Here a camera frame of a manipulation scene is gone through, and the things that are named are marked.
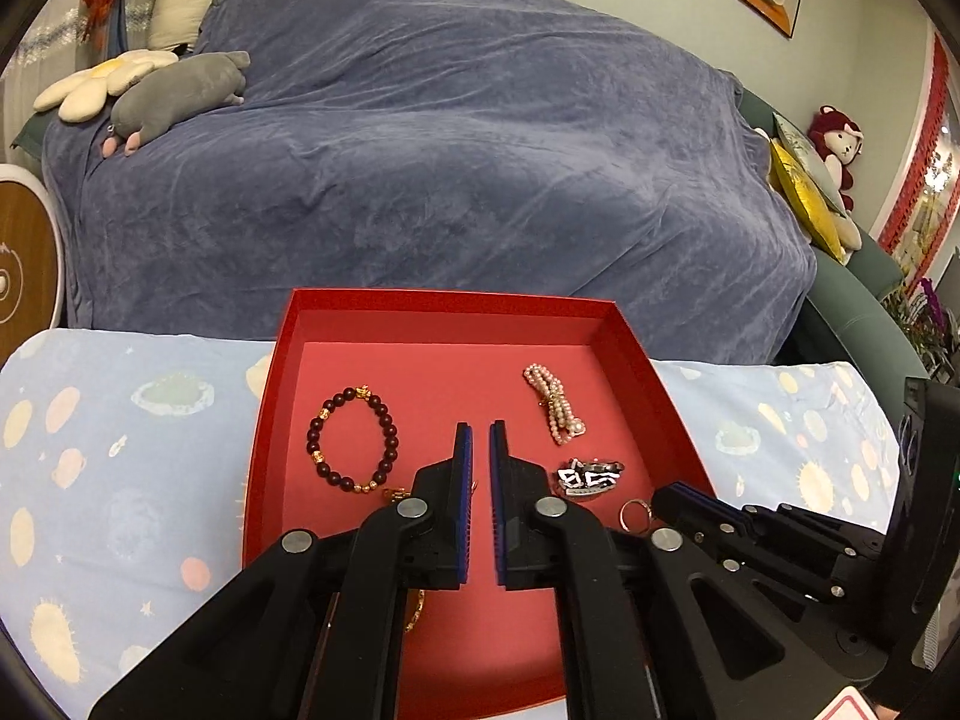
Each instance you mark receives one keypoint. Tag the purple orchid plant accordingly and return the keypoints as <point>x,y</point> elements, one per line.
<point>926,292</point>

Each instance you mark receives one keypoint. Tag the grey cushion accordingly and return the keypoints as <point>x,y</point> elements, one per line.
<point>806,154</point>

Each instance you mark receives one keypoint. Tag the red trimmed window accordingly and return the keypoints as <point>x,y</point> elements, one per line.
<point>926,165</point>

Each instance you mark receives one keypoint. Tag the white curtain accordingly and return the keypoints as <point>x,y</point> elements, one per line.
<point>45,30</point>

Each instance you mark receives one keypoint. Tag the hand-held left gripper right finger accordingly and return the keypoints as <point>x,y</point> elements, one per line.
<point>499,495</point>

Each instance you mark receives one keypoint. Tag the blue velvet blanket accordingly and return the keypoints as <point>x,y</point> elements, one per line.
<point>450,165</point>

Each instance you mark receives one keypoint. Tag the yellow cushion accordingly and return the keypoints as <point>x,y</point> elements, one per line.
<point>802,195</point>

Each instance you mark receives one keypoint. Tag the cream plush toy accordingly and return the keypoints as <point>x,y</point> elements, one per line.
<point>846,229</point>

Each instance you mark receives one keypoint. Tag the white appliance round wooden panel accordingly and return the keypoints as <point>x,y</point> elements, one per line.
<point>30,255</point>

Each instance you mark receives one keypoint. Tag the green sofa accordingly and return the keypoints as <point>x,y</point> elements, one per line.
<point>847,315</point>

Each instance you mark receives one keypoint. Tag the red cardboard box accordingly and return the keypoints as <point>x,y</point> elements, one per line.
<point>450,375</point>

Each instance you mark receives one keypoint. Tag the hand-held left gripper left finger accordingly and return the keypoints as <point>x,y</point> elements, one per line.
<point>465,495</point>

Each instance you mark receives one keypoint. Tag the red white card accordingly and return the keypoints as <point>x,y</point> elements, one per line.
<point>847,706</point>

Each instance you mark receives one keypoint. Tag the grey plush toy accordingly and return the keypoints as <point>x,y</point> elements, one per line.
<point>180,86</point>

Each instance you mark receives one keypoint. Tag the flower shaped pillow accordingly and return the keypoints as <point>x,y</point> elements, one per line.
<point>90,86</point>

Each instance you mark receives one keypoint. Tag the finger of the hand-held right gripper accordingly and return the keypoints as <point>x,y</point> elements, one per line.
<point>795,521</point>
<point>750,551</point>

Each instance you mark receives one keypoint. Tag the red plush doll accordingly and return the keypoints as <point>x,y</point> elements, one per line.
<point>832,131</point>

